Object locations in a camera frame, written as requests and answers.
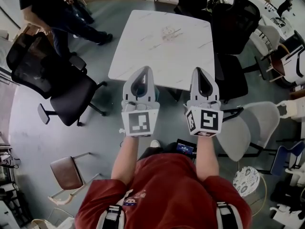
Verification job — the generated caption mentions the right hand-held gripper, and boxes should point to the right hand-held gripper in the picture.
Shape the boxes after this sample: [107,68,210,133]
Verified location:
[183,67,224,137]

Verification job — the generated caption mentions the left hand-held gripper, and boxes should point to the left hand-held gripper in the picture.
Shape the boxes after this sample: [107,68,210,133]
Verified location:
[119,66,160,138]

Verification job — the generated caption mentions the small glass bowl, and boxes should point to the small glass bowl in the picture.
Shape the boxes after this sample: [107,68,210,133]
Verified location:
[161,26,178,43]

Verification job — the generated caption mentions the small gold spoon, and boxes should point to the small gold spoon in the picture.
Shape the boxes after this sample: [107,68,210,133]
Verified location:
[166,28,182,37]

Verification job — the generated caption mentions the person's left forearm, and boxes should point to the person's left forearm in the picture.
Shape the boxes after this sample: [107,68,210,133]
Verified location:
[111,135,140,186]

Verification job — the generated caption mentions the person's right forearm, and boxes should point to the person's right forearm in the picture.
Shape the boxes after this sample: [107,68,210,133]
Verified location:
[194,134,220,183]

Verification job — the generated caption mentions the grey padded chair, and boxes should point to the grey padded chair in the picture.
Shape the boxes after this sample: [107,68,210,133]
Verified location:
[215,101,281,163]

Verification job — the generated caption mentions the black waist device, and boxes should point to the black waist device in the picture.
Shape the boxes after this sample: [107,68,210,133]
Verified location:
[176,139,197,155]

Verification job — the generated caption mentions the person's dark trousers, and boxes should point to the person's dark trousers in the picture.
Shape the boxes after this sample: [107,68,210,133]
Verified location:
[137,142,177,163]

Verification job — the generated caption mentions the wooden leg brown chair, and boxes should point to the wooden leg brown chair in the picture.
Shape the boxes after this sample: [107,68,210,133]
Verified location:
[266,44,290,83]

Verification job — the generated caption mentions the light grey chair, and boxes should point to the light grey chair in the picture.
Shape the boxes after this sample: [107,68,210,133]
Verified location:
[250,24,282,59]

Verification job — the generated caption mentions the white ornate furniture piece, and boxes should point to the white ornate furniture piece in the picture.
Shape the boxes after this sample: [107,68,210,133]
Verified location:
[276,98,305,123]

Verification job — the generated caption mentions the white patterned stool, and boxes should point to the white patterned stool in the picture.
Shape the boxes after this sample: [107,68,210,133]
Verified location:
[232,166,268,218]

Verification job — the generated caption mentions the person's red shirt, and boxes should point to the person's red shirt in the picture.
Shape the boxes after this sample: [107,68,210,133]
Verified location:
[74,152,253,229]

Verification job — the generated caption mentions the blue chair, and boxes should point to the blue chair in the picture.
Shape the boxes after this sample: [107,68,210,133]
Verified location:
[270,141,305,177]

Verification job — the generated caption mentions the brown seat metal chair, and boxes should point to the brown seat metal chair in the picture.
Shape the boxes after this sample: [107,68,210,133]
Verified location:
[47,151,102,206]

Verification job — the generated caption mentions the white black frame chair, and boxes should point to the white black frame chair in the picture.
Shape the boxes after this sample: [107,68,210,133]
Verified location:
[281,31,305,81]

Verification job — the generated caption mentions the black white shoulder strap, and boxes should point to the black white shoulder strap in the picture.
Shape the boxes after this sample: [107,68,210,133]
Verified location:
[215,200,243,229]
[96,204,126,229]

